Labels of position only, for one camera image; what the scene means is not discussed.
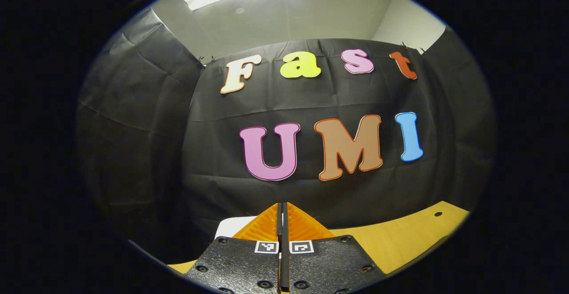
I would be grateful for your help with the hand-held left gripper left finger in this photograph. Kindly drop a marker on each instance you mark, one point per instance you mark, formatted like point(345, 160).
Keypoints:
point(240, 267)

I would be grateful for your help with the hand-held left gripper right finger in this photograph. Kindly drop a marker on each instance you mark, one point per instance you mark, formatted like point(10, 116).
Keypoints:
point(324, 267)

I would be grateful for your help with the white desktop garbage bin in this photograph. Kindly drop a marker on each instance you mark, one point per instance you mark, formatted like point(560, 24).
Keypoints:
point(229, 227)

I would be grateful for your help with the wooden desktop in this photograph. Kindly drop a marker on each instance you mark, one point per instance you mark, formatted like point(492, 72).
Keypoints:
point(400, 240)

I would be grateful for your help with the black backdrop cloth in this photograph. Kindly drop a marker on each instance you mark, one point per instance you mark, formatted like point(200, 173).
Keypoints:
point(146, 129)

